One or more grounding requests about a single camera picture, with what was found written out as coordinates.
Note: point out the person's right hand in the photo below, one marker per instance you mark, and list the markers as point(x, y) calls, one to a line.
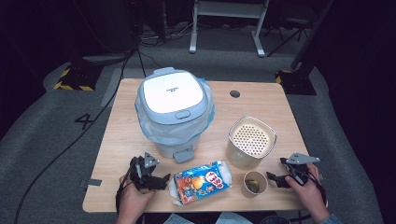
point(309, 193)

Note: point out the beige strainer bucket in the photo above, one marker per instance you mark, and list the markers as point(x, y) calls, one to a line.
point(250, 140)

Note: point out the brown paper cup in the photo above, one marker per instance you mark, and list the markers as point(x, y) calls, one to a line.
point(261, 186)

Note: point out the black tripod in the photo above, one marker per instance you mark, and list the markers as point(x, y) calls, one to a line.
point(291, 31)

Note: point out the white and blue pedal bin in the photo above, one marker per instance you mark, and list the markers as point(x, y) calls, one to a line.
point(169, 91)

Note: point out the white desk frame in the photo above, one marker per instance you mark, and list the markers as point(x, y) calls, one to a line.
point(229, 9)

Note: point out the blue and orange snack packet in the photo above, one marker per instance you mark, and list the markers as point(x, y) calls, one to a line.
point(199, 182)

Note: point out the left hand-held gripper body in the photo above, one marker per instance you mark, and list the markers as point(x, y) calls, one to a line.
point(141, 175)

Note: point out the dark slanted pole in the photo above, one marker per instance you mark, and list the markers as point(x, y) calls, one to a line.
point(311, 37)

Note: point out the grey tape piece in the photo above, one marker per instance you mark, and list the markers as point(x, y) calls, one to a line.
point(93, 182)

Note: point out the person's left hand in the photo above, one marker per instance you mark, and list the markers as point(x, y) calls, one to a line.
point(134, 199)

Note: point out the yellow and black striped base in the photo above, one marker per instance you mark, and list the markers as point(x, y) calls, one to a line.
point(77, 79)
point(295, 84)

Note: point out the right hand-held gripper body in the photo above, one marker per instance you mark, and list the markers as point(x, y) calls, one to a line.
point(297, 172)

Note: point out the used tea bag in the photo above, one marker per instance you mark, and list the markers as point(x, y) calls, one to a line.
point(252, 186)

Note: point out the translucent blue bin bag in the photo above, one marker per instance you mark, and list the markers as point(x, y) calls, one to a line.
point(162, 132)

